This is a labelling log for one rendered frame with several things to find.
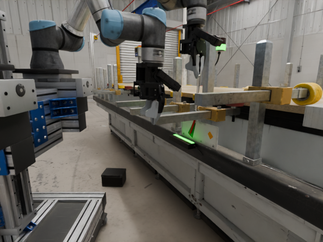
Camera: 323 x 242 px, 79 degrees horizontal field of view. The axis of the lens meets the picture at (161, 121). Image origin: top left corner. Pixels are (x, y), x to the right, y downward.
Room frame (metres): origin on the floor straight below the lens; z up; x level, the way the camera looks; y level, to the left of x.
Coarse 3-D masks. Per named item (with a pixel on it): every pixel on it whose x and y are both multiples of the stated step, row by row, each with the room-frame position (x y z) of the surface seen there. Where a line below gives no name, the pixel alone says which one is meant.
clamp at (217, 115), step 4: (200, 108) 0.87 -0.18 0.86; (204, 108) 0.85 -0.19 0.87; (208, 108) 0.83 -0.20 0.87; (212, 108) 0.82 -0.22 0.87; (216, 108) 0.82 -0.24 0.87; (212, 112) 0.80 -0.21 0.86; (216, 112) 0.78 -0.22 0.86; (220, 112) 0.79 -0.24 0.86; (224, 112) 0.80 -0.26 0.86; (212, 116) 0.80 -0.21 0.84; (216, 116) 0.78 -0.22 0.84; (220, 116) 0.79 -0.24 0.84; (224, 116) 0.80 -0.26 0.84; (212, 120) 0.80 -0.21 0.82; (216, 120) 0.78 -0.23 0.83; (220, 120) 0.79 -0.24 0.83; (224, 120) 0.80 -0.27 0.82
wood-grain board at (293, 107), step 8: (136, 88) 2.11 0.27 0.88; (168, 88) 1.81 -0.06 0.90; (184, 88) 1.81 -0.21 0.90; (192, 88) 1.81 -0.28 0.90; (200, 88) 1.81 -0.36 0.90; (216, 88) 1.81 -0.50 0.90; (224, 88) 1.81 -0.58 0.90; (232, 88) 1.81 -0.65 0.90; (240, 88) 1.81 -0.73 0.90; (184, 96) 1.32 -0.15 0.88; (192, 96) 1.24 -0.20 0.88; (248, 104) 0.87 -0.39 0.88; (272, 104) 0.78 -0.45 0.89; (288, 104) 0.73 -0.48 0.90; (296, 104) 0.73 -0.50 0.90; (312, 104) 0.73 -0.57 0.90; (296, 112) 0.70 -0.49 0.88
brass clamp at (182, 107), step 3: (171, 102) 1.09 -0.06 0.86; (174, 102) 1.07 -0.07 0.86; (177, 102) 1.07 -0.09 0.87; (180, 102) 1.07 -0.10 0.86; (180, 105) 1.01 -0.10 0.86; (183, 105) 1.00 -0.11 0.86; (186, 105) 1.01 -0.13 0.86; (189, 105) 1.02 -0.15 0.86; (180, 108) 1.01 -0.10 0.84; (183, 108) 1.00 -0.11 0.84; (186, 108) 1.01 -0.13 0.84; (189, 108) 1.02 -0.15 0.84; (174, 111) 1.07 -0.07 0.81; (177, 111) 1.04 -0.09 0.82; (180, 111) 1.01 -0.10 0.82; (183, 111) 1.00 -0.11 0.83; (186, 111) 1.01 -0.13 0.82; (189, 111) 1.02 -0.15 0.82
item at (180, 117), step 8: (184, 112) 0.78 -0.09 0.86; (192, 112) 0.78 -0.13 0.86; (200, 112) 0.78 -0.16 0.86; (208, 112) 0.80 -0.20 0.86; (232, 112) 0.87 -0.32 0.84; (160, 120) 0.69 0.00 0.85; (168, 120) 0.71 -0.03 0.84; (176, 120) 0.73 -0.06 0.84; (184, 120) 0.74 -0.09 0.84; (192, 120) 0.76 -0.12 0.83
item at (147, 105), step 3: (153, 99) 0.69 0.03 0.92; (147, 102) 0.68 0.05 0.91; (150, 102) 0.69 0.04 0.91; (147, 105) 0.68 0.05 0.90; (150, 105) 0.69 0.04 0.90; (141, 108) 0.67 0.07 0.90; (144, 108) 0.67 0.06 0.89; (147, 108) 0.68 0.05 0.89; (141, 111) 0.67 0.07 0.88; (144, 111) 0.67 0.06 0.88; (144, 114) 0.67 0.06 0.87
